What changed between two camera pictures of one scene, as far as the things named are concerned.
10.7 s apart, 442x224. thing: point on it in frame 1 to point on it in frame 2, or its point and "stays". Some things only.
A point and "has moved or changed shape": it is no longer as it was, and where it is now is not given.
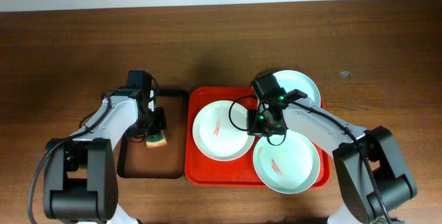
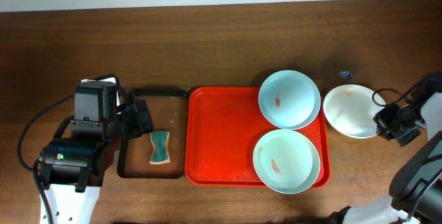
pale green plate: x=289 y=167 stays
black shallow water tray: x=137 y=160 stays
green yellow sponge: x=156 y=140 has moved or changed shape
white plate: x=215 y=135 to x=349 y=110
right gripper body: x=264 y=127 to x=391 y=124
